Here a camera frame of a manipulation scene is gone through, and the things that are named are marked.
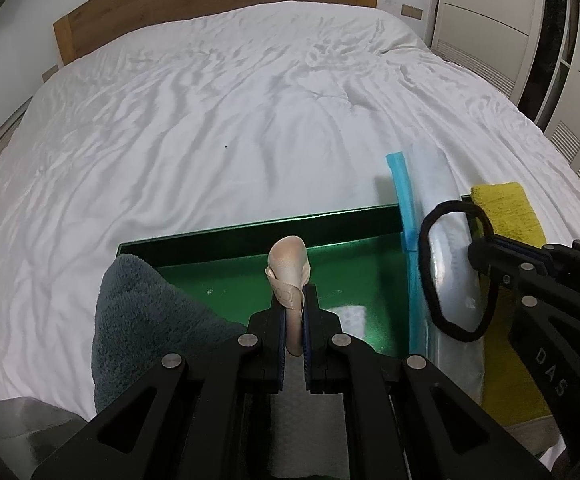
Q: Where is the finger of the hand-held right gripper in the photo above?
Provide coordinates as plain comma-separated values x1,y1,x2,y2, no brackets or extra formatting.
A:
468,245,541,312
488,238,580,282

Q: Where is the black elastic band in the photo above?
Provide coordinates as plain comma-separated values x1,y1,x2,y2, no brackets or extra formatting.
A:
417,200,495,343

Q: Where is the grey towel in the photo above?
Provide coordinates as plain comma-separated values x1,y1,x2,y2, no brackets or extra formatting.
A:
92,254,248,411

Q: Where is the clear zip bag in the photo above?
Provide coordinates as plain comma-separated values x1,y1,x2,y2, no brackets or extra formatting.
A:
385,146,486,406

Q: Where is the green tray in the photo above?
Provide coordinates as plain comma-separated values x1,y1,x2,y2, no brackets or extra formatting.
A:
117,202,413,361

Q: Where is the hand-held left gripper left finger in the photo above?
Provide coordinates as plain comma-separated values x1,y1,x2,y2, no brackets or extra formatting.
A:
30,284,291,480

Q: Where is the bed with white sheet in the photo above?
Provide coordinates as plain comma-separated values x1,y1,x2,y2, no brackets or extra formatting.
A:
0,0,580,466

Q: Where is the white wardrobe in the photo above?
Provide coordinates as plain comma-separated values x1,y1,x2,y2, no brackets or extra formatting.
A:
427,0,580,201

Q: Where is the beige stocking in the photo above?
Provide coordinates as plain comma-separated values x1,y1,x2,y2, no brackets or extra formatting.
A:
265,236,313,358

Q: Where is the yellow fuzzy sock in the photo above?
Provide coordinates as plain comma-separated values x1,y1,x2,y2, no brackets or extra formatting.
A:
470,181,570,456

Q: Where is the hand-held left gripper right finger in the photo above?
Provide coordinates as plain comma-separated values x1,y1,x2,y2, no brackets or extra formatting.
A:
301,284,553,480

